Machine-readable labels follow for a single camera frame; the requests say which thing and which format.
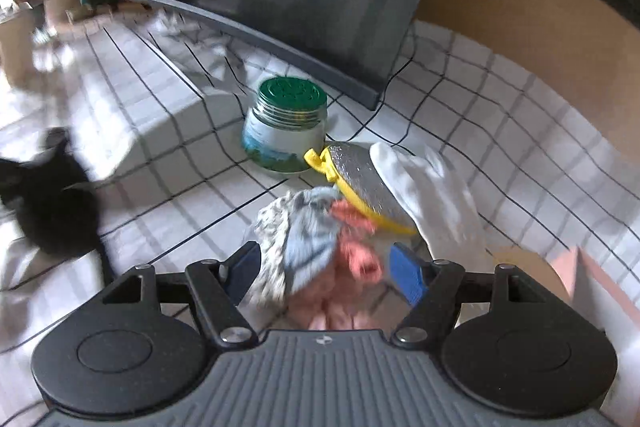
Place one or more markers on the black cloth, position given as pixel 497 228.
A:
pixel 50 202

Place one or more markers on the green lid jar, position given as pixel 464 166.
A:
pixel 285 132

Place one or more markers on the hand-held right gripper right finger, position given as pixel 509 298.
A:
pixel 407 274

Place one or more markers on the pink cloth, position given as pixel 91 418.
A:
pixel 360 259

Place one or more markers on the pink box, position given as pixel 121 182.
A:
pixel 600 287

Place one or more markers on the checkered tablecloth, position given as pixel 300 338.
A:
pixel 150 117

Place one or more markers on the blue white knitted cloth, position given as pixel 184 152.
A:
pixel 300 237

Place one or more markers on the yellow rimmed silver pad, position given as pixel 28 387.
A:
pixel 360 177

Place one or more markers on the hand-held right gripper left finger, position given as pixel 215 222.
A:
pixel 246 268

